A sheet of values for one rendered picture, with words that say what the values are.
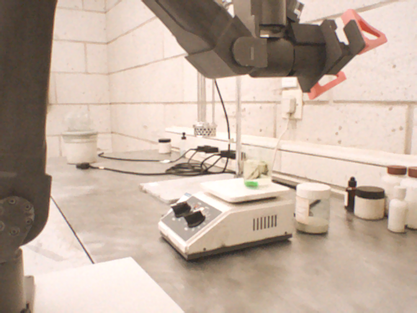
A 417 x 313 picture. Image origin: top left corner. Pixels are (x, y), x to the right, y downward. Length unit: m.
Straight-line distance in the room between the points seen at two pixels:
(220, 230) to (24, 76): 0.35
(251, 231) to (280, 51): 0.28
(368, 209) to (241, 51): 0.45
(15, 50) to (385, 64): 0.79
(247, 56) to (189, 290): 0.30
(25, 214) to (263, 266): 0.33
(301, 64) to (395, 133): 0.44
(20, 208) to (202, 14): 0.28
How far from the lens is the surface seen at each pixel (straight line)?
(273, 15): 0.54
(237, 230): 0.59
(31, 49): 0.38
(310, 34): 0.58
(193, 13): 0.45
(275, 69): 0.54
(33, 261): 0.63
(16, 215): 0.36
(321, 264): 0.58
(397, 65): 0.95
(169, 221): 0.64
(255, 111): 1.31
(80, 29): 3.00
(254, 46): 0.49
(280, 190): 0.62
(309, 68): 0.57
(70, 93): 2.93
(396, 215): 0.74
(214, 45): 0.46
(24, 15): 0.38
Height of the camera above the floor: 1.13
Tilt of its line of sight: 9 degrees down
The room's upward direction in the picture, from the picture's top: 1 degrees counter-clockwise
